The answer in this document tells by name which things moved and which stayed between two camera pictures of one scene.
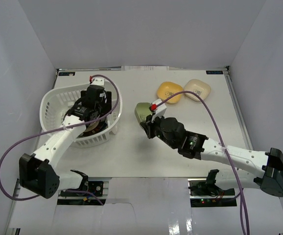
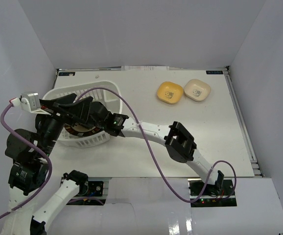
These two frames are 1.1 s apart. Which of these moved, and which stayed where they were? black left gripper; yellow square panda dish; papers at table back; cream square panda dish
Moved: black left gripper
Stayed: cream square panda dish; yellow square panda dish; papers at table back
